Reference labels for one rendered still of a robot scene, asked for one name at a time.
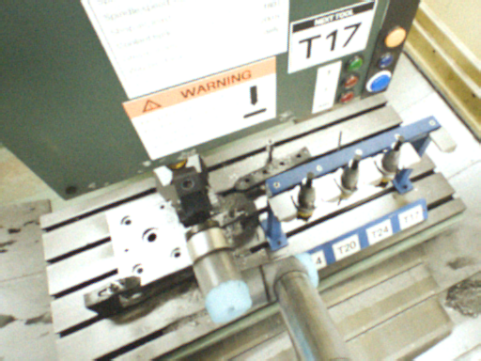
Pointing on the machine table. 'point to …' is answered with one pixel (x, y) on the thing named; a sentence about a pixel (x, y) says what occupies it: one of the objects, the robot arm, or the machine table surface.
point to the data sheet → (185, 37)
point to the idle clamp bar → (271, 170)
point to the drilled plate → (155, 204)
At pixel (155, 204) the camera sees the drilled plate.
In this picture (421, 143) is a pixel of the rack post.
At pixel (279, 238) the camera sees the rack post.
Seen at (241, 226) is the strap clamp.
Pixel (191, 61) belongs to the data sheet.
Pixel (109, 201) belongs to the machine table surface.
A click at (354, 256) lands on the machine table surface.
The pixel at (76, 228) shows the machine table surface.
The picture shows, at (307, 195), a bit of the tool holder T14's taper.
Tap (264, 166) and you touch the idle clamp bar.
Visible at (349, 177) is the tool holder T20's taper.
